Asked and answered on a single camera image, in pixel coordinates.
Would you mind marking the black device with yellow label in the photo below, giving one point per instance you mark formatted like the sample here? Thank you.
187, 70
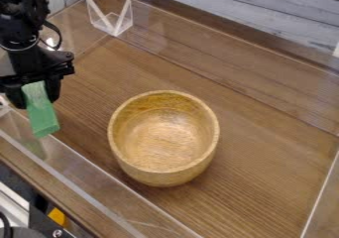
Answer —
43, 223

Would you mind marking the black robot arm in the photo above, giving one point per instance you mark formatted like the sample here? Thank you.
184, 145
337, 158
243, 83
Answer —
31, 41

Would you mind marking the brown wooden bowl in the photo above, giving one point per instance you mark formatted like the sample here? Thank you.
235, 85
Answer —
163, 134

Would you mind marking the green rectangular block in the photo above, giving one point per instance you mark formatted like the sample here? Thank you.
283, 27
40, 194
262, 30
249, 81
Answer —
43, 118

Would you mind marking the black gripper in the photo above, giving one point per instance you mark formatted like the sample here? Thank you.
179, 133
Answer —
30, 66

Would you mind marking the clear acrylic corner bracket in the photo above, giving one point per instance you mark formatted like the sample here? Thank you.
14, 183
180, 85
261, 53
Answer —
112, 23

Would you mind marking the clear acrylic tray wall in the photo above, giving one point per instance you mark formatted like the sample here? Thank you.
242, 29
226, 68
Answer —
99, 203

